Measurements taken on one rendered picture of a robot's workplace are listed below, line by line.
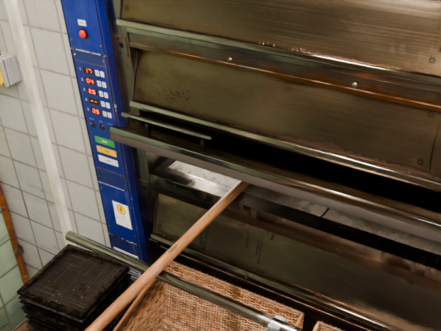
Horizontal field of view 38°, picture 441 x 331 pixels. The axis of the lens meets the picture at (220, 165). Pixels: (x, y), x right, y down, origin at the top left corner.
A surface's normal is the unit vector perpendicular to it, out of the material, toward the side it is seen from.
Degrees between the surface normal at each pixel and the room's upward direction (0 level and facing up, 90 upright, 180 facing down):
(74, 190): 90
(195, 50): 90
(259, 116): 70
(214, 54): 90
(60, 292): 0
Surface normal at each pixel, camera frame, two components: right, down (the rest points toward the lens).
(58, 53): -0.56, 0.47
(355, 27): -0.55, 0.16
